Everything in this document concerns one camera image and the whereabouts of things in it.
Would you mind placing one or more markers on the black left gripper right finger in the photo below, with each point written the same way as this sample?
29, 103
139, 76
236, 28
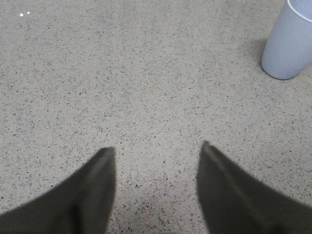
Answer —
234, 202

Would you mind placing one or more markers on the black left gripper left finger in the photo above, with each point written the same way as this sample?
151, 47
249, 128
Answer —
81, 204

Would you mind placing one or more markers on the blue plastic cup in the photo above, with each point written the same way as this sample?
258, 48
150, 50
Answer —
288, 50

